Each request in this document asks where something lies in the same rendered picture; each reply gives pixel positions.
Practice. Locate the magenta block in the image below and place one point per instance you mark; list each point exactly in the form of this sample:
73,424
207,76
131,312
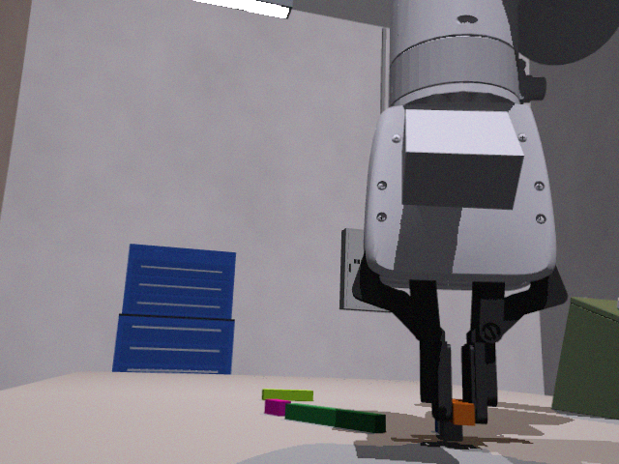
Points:
275,407

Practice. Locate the lime green rod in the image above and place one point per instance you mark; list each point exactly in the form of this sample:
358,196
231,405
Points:
290,395

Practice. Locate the orange block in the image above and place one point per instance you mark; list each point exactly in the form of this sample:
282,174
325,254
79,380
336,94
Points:
463,413

